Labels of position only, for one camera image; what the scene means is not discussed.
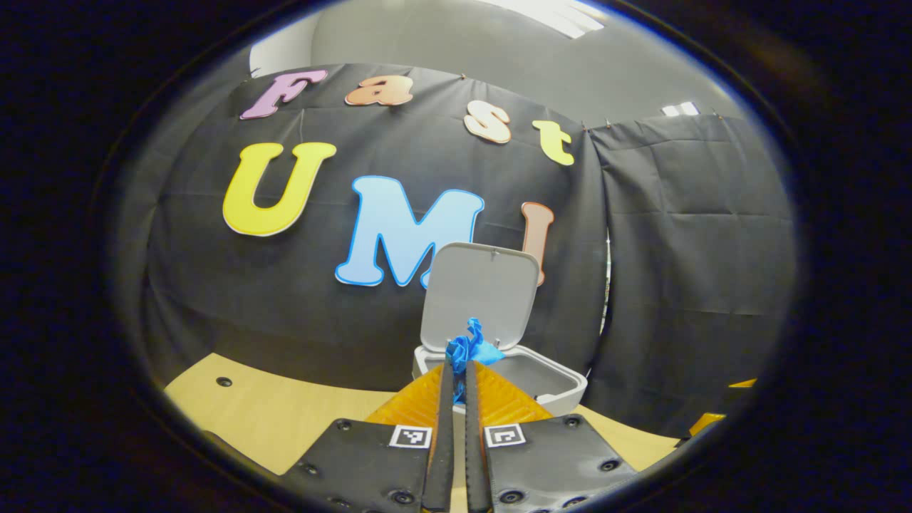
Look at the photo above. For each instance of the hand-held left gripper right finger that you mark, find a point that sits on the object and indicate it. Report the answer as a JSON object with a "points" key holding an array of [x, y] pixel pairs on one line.
{"points": [[476, 463]]}

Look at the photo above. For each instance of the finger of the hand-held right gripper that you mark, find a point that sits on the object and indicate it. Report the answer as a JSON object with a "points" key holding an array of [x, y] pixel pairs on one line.
{"points": [[742, 383], [705, 423]]}

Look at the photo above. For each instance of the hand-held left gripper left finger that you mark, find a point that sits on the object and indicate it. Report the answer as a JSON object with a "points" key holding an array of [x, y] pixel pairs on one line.
{"points": [[442, 463]]}

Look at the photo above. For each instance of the blue paper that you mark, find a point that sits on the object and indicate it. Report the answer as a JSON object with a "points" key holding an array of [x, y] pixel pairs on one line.
{"points": [[463, 353]]}

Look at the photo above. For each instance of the white desktop garbage bin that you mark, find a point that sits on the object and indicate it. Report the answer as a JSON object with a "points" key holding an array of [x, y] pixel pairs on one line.
{"points": [[484, 292]]}

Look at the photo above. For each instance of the wooden desktop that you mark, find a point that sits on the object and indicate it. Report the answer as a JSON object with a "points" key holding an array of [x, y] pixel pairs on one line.
{"points": [[271, 413]]}

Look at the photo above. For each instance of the black backdrop cloth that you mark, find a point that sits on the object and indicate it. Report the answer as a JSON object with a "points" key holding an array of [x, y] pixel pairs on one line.
{"points": [[249, 299]]}

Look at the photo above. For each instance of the small ceiling light panel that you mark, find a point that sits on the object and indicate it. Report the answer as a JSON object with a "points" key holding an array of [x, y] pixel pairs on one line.
{"points": [[680, 109]]}

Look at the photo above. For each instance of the large ceiling light panel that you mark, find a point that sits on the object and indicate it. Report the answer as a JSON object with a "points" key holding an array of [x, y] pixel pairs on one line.
{"points": [[563, 18]]}

